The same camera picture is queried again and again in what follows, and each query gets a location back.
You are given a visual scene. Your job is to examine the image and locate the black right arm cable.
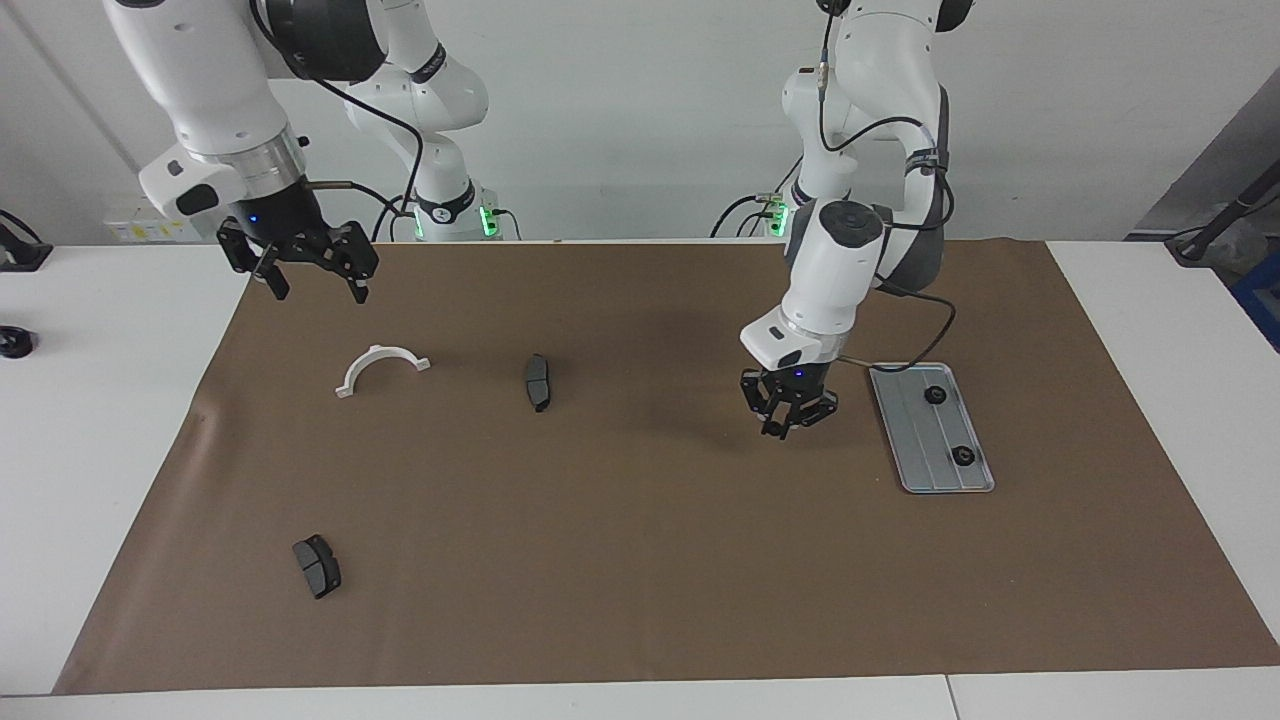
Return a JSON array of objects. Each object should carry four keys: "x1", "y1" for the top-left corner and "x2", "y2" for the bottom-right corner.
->
[{"x1": 248, "y1": 0, "x2": 426, "y2": 243}]

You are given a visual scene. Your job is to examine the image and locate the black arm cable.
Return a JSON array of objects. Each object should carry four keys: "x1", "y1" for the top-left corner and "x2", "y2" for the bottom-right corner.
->
[
  {"x1": 248, "y1": 0, "x2": 426, "y2": 243},
  {"x1": 815, "y1": 0, "x2": 959, "y2": 376}
]

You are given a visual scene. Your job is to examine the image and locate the brown table mat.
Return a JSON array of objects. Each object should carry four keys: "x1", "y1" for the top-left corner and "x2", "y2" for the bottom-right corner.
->
[{"x1": 52, "y1": 238, "x2": 1280, "y2": 696}]

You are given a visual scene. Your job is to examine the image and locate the white wall socket box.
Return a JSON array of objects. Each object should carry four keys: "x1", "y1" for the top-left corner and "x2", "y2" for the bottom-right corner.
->
[{"x1": 105, "y1": 213, "x2": 193, "y2": 244}]

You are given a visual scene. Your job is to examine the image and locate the black base power cable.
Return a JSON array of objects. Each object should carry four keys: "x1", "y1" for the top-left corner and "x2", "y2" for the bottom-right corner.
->
[{"x1": 709, "y1": 160, "x2": 803, "y2": 239}]

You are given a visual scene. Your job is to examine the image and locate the white half-ring pipe clamp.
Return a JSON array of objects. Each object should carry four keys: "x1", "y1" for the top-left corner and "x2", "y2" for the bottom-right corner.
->
[{"x1": 335, "y1": 344, "x2": 432, "y2": 400}]

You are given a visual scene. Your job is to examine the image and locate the black tripod leg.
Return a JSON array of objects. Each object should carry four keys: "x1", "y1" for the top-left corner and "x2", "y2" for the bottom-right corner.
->
[{"x1": 1165, "y1": 165, "x2": 1280, "y2": 266}]

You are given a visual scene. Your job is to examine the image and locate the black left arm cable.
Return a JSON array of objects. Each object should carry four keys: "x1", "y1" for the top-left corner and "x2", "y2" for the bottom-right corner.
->
[{"x1": 815, "y1": 0, "x2": 959, "y2": 376}]

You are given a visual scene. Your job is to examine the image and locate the blue box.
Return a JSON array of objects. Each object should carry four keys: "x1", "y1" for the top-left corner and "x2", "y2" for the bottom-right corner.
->
[{"x1": 1232, "y1": 250, "x2": 1280, "y2": 351}]

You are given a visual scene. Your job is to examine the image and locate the black clamp mount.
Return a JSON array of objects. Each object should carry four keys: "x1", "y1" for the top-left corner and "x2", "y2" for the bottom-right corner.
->
[{"x1": 0, "y1": 210, "x2": 53, "y2": 273}]

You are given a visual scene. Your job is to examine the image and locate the silver ribbed metal tray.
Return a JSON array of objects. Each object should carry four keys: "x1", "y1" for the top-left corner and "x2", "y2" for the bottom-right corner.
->
[{"x1": 868, "y1": 362, "x2": 996, "y2": 495}]

